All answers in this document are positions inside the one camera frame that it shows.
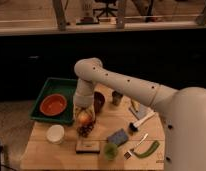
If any orange bowl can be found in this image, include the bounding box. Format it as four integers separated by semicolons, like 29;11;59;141
39;93;67;116

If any blue sponge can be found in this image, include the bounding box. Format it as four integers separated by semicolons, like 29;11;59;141
107;129;129;146

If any white paper cup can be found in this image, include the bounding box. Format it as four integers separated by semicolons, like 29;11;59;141
46;125;65;144

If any metal fork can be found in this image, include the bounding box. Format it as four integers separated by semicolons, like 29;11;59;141
124;133;148;159

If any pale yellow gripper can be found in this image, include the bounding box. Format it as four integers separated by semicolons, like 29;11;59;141
74;106;95;125

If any green plastic tray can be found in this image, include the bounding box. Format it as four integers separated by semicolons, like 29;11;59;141
30;78;77;125

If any bunch of dark grapes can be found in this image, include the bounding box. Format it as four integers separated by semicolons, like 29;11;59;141
77;124;94;137

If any dark metal cup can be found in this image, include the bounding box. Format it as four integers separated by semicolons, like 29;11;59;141
112;91;123;106

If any dark red bowl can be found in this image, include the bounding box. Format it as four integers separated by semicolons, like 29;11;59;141
94;91;105;113

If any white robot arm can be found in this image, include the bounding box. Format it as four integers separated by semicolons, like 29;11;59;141
73;58;206;171

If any grey cloth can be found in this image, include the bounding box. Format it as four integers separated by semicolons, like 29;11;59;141
129;104;147;120

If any green cucumber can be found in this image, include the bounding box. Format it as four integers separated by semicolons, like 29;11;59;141
134;140;160;159

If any orange yellow apple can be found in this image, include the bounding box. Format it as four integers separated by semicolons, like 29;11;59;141
78;113;91;126

